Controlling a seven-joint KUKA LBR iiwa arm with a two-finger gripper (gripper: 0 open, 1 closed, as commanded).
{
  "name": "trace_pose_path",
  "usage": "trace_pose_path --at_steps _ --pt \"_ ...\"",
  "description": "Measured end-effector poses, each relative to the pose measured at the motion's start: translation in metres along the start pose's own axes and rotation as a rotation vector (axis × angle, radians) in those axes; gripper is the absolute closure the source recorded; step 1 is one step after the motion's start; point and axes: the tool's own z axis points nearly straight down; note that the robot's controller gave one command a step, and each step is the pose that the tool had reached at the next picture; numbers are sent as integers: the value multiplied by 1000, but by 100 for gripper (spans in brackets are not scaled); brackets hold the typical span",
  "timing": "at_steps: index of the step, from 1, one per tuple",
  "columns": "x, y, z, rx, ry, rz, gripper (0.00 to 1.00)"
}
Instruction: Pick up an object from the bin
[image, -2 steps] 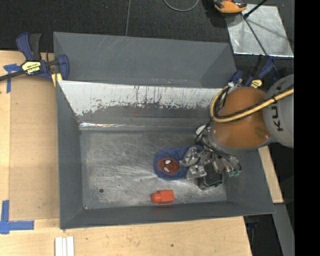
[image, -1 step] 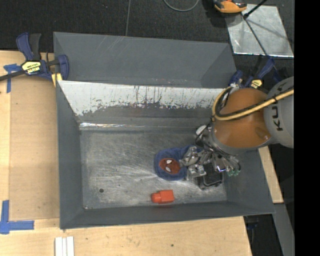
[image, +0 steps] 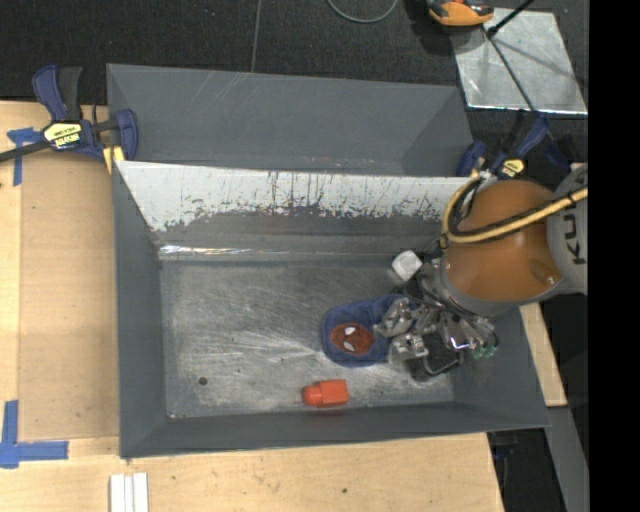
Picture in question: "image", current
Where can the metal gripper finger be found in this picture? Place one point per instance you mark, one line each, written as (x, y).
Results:
(397, 317)
(409, 347)

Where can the blue cloth with red face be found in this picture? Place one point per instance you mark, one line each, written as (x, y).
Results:
(350, 337)

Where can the orange-red plastic block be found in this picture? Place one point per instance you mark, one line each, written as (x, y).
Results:
(326, 393)

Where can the grey metal bin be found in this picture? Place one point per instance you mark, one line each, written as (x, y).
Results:
(240, 325)

